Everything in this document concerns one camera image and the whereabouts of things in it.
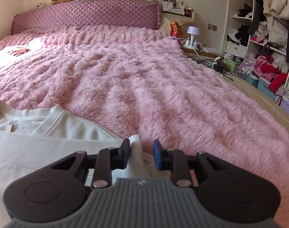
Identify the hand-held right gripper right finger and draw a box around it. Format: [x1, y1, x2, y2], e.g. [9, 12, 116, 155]
[153, 139, 238, 188]

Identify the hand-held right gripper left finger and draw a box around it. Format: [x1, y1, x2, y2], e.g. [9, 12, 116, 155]
[37, 138, 132, 188]

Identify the white printed sweatshirt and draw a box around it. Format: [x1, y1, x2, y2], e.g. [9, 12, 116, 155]
[0, 99, 174, 222]

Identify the pink fuzzy blanket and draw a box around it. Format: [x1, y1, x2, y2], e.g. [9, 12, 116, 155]
[0, 24, 289, 228]

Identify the beige bedside table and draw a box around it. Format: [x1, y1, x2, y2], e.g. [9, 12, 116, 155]
[180, 43, 222, 59]

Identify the green basket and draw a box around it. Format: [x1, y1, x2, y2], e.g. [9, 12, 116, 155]
[224, 58, 241, 74]

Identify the light blue storage bin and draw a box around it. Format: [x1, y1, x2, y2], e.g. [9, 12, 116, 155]
[239, 72, 259, 89]
[257, 78, 277, 102]

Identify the red snack bag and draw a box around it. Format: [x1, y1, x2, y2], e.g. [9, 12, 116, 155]
[170, 21, 184, 39]

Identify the white table lamp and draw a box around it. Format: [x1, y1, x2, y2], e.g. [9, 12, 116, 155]
[187, 26, 201, 47]

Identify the white drawer box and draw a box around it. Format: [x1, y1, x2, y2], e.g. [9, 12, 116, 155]
[225, 41, 248, 59]

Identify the red garment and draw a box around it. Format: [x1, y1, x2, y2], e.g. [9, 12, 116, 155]
[260, 65, 288, 92]

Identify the purple quilted headboard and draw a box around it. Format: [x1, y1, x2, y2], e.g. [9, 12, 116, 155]
[11, 0, 163, 36]

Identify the small brown pink cloth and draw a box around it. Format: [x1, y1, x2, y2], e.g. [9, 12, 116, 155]
[6, 42, 31, 58]

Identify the white desk organizer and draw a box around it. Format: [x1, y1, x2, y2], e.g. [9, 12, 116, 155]
[162, 1, 174, 12]

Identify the white open wardrobe shelving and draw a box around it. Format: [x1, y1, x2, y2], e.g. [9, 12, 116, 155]
[222, 0, 289, 122]

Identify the dark hanging jacket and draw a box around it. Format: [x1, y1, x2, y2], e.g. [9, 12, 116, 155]
[248, 0, 268, 36]

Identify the cream puffer jacket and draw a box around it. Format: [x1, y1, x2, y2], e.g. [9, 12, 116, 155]
[263, 0, 289, 47]

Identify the tangle of cables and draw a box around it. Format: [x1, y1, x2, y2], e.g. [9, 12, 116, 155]
[191, 56, 227, 74]

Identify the beige bed frame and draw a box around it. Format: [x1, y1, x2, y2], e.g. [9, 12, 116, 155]
[226, 74, 289, 139]

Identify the cream bedside wall shelf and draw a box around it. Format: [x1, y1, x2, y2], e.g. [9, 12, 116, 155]
[161, 0, 196, 19]

